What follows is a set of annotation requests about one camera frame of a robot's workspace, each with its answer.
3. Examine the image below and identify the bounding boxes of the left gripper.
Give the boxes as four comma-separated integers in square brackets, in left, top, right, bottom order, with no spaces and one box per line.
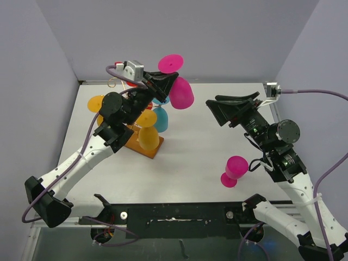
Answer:
[123,70,178,126]

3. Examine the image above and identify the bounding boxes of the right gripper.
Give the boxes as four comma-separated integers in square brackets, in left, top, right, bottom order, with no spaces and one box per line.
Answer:
[205,91,274,152]

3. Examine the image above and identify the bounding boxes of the pink wine glass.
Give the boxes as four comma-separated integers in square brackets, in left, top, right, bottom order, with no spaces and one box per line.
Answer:
[220,156,248,188]
[158,54,195,109]

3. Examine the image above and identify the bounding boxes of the red wine glass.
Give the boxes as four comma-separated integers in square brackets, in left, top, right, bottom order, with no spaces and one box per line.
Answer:
[126,82,153,110]

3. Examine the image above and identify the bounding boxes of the blue wine glass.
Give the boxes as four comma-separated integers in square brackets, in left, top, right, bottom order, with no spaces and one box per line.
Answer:
[152,97,170,133]

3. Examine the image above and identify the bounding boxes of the orange wine glass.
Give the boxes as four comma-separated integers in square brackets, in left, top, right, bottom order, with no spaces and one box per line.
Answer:
[135,109,159,151]

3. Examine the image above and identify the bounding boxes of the pink wine glass front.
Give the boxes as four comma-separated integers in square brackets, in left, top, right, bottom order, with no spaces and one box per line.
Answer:
[220,156,248,188]

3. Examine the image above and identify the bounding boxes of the yellow wine glass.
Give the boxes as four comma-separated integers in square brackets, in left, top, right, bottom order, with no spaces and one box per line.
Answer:
[87,95,104,126]

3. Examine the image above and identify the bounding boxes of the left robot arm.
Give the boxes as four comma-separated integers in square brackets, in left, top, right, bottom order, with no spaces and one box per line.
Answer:
[22,72,179,228]

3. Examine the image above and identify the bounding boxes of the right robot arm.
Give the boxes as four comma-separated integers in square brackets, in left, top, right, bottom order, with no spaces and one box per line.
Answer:
[206,92,347,260]

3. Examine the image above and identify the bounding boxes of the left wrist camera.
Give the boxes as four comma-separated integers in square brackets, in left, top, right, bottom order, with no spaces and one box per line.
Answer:
[115,60,145,82]

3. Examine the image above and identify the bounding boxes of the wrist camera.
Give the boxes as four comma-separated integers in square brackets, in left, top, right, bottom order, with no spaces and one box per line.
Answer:
[115,60,145,82]
[258,82,282,108]

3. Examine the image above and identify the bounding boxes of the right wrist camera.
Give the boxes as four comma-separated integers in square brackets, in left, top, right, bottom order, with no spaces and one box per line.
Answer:
[258,82,282,108]

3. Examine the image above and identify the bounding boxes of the gold wire glass rack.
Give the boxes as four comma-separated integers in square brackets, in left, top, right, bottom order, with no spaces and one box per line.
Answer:
[100,87,163,158]

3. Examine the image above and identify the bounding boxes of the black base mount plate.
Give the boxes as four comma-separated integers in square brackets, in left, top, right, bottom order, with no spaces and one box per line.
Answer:
[78,202,258,239]

